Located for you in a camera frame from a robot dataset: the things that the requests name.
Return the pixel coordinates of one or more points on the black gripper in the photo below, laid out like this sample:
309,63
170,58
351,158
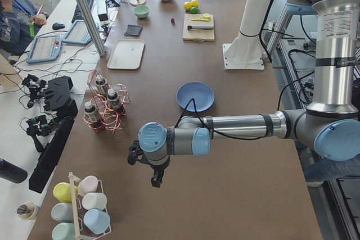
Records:
158,170

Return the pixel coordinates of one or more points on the blue plate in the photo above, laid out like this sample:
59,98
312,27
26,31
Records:
197,95

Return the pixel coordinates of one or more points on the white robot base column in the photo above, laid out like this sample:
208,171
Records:
245,52

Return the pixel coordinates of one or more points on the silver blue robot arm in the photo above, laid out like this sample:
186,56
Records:
329,124

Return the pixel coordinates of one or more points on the white cup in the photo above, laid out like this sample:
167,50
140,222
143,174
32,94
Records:
94,200

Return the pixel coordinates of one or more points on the pink cup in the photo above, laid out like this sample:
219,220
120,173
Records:
87,185

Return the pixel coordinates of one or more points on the blue cup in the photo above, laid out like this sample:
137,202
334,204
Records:
96,220

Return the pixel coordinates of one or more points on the white cup rack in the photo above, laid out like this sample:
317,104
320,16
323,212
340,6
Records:
80,232

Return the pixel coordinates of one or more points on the dark drink bottle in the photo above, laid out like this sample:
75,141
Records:
101,84
91,112
113,99

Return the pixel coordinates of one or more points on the yellow cup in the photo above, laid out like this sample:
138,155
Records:
62,192

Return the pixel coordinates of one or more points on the grey cup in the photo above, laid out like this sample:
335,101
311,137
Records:
62,212

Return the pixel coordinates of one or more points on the mint green cup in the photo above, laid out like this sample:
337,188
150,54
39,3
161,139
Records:
63,231

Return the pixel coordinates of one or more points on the cream rabbit tray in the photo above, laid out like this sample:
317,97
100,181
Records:
126,54

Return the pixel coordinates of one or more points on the paper cup with pens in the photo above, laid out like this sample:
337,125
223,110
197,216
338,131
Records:
27,211

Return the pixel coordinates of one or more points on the black thermos bottle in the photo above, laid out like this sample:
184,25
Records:
12,173

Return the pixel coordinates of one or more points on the dark grey folded cloth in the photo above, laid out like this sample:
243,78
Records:
133,30

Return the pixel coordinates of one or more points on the steel muddler black tip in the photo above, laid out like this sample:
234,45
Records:
198,27

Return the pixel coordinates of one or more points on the wooden cutting board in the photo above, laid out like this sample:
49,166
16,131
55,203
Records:
198,35

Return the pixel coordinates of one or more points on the blue teach pendant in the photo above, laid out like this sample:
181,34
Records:
45,49
78,34

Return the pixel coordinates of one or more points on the standing person in jeans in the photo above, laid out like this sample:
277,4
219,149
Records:
326,169

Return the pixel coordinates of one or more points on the yellow plastic knife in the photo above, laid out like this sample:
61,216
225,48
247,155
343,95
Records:
199,19

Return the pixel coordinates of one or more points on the green bowl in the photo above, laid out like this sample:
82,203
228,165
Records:
141,11

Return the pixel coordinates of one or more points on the green lime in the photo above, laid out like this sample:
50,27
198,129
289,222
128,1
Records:
194,10

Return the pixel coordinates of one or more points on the whole yellow lemon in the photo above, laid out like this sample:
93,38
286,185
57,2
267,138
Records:
187,6
195,3

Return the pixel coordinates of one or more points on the black computer mouse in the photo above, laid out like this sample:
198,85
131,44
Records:
58,26

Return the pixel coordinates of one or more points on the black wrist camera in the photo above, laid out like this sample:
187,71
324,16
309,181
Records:
135,154

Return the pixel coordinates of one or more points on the copper wire bottle rack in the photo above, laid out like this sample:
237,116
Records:
109,119

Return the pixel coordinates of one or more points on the aluminium frame post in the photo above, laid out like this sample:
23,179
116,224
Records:
91,26

